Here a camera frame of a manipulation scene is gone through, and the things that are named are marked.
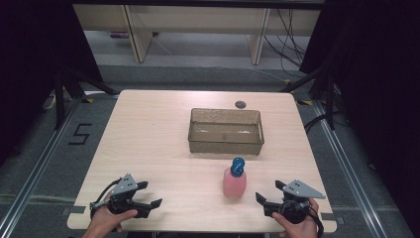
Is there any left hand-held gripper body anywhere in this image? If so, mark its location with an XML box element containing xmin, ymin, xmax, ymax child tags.
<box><xmin>90</xmin><ymin>173</ymin><xmax>152</xmax><ymax>219</ymax></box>

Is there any bundle of black cables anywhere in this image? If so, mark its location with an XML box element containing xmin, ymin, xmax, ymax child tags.
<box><xmin>262</xmin><ymin>8</ymin><xmax>307</xmax><ymax>79</ymax></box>

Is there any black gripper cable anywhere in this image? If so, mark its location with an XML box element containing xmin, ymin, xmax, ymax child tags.
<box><xmin>307</xmin><ymin>205</ymin><xmax>325</xmax><ymax>238</ymax></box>
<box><xmin>89</xmin><ymin>178</ymin><xmax>123</xmax><ymax>212</ymax></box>

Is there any aluminium floor rail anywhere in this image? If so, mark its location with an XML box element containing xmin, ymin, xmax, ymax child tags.
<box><xmin>312</xmin><ymin>100</ymin><xmax>388</xmax><ymax>238</ymax></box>
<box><xmin>0</xmin><ymin>98</ymin><xmax>83</xmax><ymax>238</ymax></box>

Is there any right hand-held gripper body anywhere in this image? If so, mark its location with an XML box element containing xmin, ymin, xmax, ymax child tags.
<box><xmin>263</xmin><ymin>178</ymin><xmax>327</xmax><ymax>225</ymax></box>

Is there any clear brown plastic box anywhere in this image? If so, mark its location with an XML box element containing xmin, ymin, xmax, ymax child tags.
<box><xmin>187</xmin><ymin>107</ymin><xmax>265</xmax><ymax>156</ymax></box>

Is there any grey tape strip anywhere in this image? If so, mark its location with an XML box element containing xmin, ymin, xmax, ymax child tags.
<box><xmin>321</xmin><ymin>212</ymin><xmax>345</xmax><ymax>226</ymax></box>
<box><xmin>61</xmin><ymin>204</ymin><xmax>87</xmax><ymax>215</ymax></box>

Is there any black metal stand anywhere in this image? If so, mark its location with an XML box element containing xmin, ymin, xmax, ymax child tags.
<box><xmin>53</xmin><ymin>65</ymin><xmax>119</xmax><ymax>131</ymax></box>
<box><xmin>279</xmin><ymin>64</ymin><xmax>337</xmax><ymax>132</ymax></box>

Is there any white floor cable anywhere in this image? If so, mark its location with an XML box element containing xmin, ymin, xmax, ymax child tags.
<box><xmin>42</xmin><ymin>93</ymin><xmax>57</xmax><ymax>111</ymax></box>

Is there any person's left hand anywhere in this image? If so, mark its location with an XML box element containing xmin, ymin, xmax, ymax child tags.
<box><xmin>82</xmin><ymin>205</ymin><xmax>139</xmax><ymax>238</ymax></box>

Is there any person's right hand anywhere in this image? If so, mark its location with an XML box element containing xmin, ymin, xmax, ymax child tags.
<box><xmin>271</xmin><ymin>198</ymin><xmax>320</xmax><ymax>238</ymax></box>

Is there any black floor cable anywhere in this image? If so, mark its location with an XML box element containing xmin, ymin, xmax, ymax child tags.
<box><xmin>303</xmin><ymin>113</ymin><xmax>329</xmax><ymax>134</ymax></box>

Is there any pink bottle with blue cap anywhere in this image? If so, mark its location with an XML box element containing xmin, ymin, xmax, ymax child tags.
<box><xmin>222</xmin><ymin>157</ymin><xmax>248</xmax><ymax>199</ymax></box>

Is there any black curtain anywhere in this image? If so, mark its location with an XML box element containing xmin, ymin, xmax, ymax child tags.
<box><xmin>299</xmin><ymin>0</ymin><xmax>420</xmax><ymax>230</ymax></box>
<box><xmin>0</xmin><ymin>0</ymin><xmax>104</xmax><ymax>167</ymax></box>

